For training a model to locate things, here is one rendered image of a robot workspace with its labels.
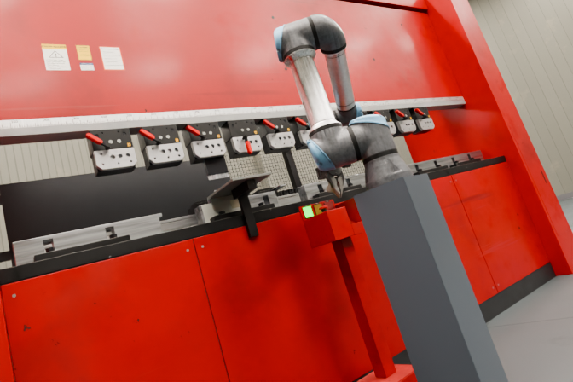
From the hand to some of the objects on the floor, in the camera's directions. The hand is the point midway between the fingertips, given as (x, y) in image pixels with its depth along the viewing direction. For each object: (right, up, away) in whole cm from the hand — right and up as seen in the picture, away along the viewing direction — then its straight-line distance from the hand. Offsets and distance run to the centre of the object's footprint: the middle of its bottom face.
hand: (340, 194), depth 176 cm
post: (+18, -107, +105) cm, 151 cm away
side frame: (+152, -71, +136) cm, 216 cm away
